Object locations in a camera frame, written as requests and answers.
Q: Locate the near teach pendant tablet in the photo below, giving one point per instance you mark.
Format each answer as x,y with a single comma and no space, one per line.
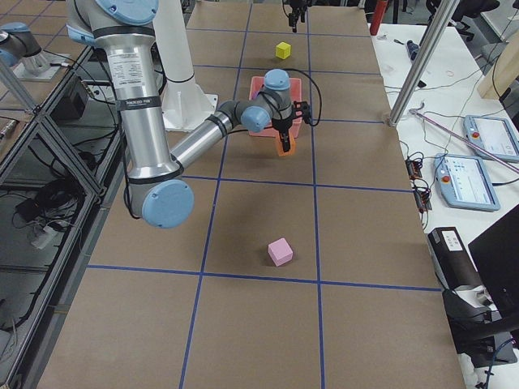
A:
464,183

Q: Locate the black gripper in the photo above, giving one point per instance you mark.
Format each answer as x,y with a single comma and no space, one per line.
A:
295,7
280,124

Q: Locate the orange foam block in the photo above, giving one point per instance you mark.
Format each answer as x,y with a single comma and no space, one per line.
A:
285,148

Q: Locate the metal reacher stick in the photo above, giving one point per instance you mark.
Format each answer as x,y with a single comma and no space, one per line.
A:
473,146

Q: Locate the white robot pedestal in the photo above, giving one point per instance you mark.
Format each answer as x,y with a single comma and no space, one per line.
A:
184,103

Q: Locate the far teach pendant tablet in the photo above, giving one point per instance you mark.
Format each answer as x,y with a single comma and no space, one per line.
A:
497,136

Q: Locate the aluminium frame post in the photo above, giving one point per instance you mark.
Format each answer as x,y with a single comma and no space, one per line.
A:
430,40

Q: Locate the teach pendant tablet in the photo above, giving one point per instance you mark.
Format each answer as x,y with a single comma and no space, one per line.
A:
464,183
497,136

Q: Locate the black box with label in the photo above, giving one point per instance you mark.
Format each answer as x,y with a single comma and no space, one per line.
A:
457,271

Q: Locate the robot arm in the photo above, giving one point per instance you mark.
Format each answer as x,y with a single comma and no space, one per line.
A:
156,192

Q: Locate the pink plastic bin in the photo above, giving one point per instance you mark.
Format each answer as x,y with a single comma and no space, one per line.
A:
257,83

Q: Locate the pink foam block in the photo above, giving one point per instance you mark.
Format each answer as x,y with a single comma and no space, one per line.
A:
280,252

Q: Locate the black monitor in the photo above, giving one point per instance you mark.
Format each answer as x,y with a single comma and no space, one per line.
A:
495,254

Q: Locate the yellow foam block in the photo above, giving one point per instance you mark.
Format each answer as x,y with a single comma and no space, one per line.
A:
283,50

